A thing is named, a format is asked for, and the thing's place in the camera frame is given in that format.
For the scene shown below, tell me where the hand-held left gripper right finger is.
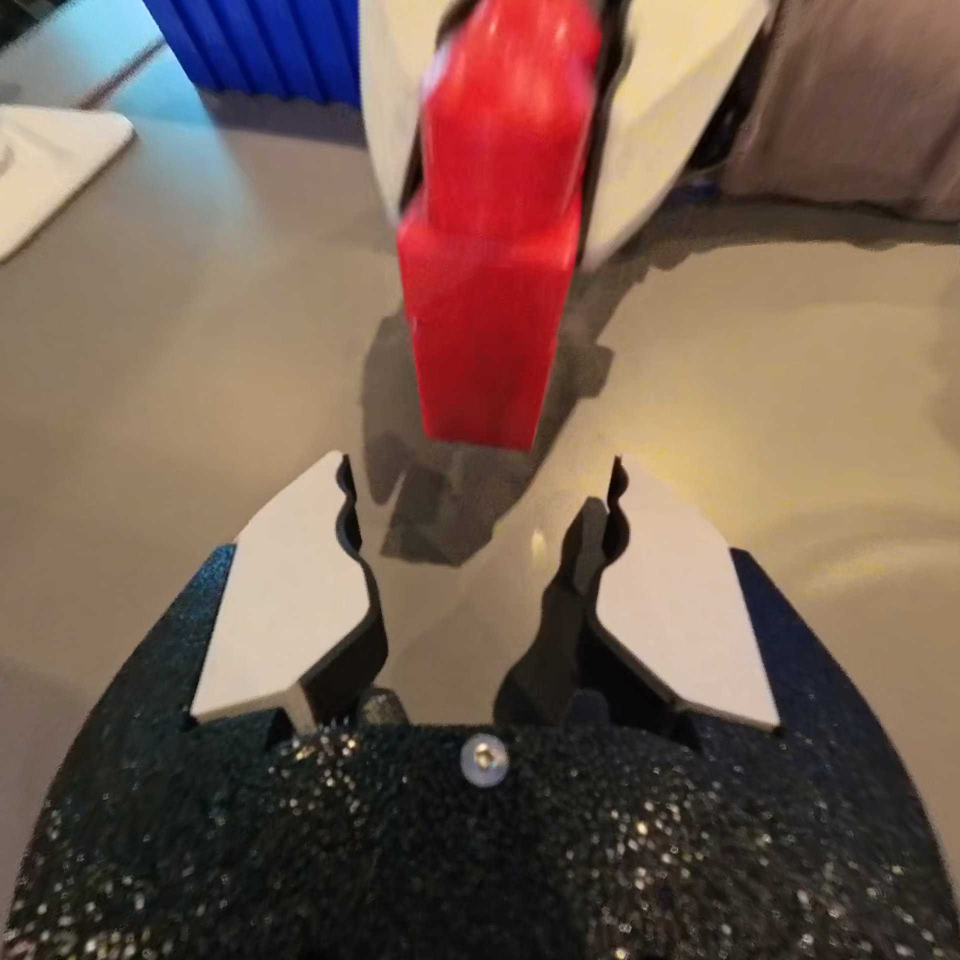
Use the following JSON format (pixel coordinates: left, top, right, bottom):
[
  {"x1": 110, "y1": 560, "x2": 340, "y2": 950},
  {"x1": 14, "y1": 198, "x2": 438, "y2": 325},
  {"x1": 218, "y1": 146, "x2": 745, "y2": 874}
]
[{"x1": 495, "y1": 455, "x2": 781, "y2": 729}]

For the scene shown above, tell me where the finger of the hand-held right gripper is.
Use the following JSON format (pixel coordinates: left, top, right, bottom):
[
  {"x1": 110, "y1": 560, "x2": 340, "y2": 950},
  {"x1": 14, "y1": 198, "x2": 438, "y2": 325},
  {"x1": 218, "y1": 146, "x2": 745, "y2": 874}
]
[
  {"x1": 360, "y1": 0, "x2": 459, "y2": 226},
  {"x1": 577, "y1": 0, "x2": 774, "y2": 271}
]

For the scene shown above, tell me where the blue plastic bin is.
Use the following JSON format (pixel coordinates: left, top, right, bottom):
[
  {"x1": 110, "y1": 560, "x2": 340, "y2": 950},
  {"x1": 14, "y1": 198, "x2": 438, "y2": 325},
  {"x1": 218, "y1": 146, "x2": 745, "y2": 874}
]
[{"x1": 141, "y1": 0, "x2": 363, "y2": 104}]

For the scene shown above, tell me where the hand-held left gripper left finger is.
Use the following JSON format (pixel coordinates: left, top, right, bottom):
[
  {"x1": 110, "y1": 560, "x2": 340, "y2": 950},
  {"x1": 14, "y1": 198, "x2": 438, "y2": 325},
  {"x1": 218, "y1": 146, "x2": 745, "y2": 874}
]
[{"x1": 189, "y1": 451, "x2": 389, "y2": 732}]

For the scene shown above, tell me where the instruction board stand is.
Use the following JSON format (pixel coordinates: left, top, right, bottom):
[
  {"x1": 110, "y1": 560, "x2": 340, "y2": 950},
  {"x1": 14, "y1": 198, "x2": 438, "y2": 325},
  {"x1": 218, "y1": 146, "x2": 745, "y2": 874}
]
[{"x1": 0, "y1": 105, "x2": 138, "y2": 265}]

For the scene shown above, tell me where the red mega block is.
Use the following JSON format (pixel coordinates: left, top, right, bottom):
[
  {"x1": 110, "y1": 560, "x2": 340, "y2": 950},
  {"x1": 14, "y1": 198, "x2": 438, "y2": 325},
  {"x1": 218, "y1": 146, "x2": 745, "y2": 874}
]
[{"x1": 396, "y1": 0, "x2": 606, "y2": 451}]

